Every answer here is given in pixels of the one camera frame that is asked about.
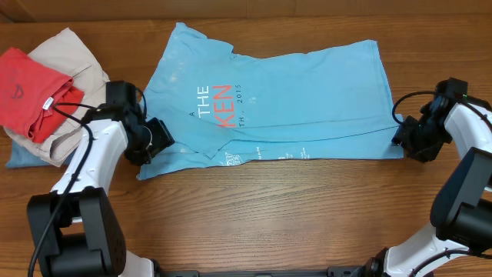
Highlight light blue printed t-shirt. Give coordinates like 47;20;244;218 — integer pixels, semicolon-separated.
138;22;404;180

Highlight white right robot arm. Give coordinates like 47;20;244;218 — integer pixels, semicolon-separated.
358;101;491;276

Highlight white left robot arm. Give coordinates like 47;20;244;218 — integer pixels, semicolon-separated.
27;109;174;276

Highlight beige folded trousers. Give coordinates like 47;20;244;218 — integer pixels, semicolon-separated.
5;28;109;167

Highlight red folded t-shirt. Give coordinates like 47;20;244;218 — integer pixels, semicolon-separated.
1;48;84;143

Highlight blue folded jeans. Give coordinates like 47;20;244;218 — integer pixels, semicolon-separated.
5;140;76;169

